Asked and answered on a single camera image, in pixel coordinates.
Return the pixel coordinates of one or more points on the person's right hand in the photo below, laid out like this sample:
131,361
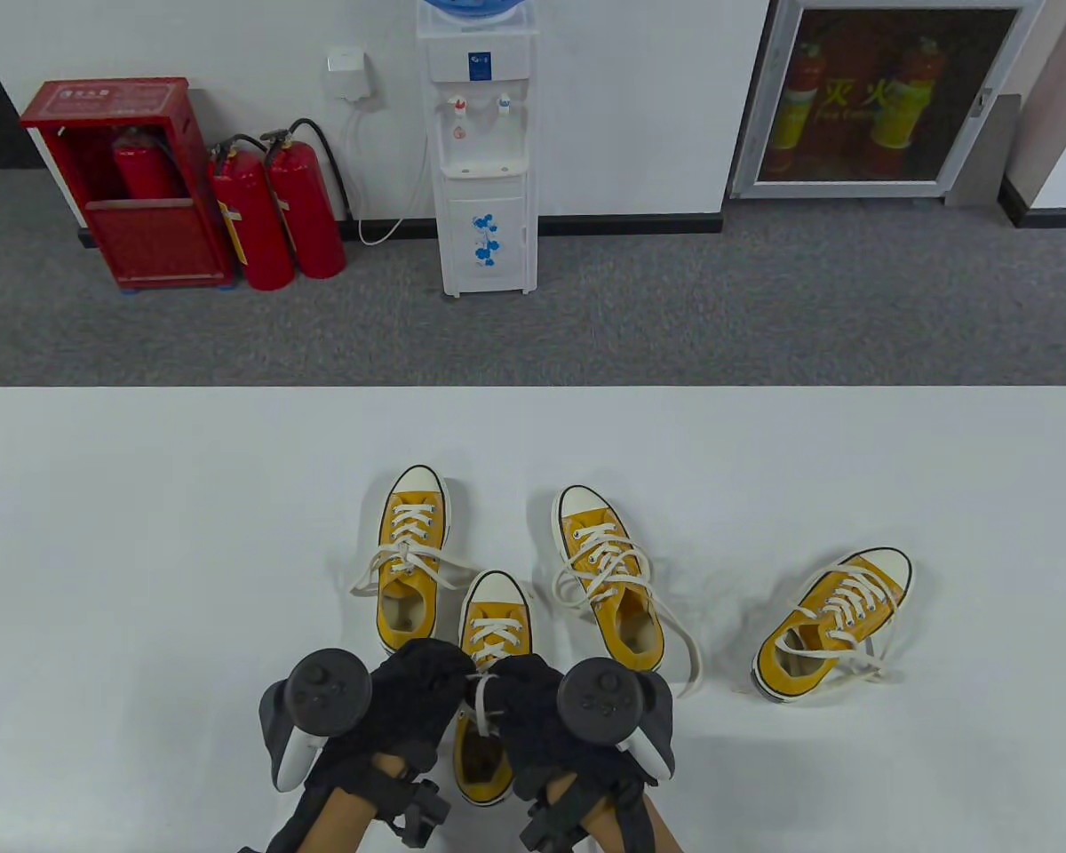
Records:
533,720

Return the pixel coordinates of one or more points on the person's left hand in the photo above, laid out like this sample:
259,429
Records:
417,693

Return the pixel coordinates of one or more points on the white shoe lace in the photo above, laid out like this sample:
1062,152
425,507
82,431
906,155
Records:
413,526
602,551
495,635
846,606

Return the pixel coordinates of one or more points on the person's right forearm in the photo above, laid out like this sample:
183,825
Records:
622,826

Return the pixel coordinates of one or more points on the person's left forearm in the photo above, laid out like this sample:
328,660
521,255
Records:
338,817

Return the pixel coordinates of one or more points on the dark grey hand controller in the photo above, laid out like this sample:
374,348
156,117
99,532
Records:
600,697
329,693

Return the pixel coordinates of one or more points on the red extinguisher cabinet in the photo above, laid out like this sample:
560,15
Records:
151,240

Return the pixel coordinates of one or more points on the white water dispenser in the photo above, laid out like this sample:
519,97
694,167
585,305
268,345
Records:
489,142

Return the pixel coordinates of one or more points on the silver framed glass cabinet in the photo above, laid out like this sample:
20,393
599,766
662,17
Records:
853,188

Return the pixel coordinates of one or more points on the red yellow fire extinguisher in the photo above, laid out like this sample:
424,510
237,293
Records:
799,107
906,98

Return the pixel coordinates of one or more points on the blue water bottle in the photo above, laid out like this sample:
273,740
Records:
471,9

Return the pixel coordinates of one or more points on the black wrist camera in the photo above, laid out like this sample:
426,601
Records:
551,826
422,809

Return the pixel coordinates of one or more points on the white wall box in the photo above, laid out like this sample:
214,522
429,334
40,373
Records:
348,78

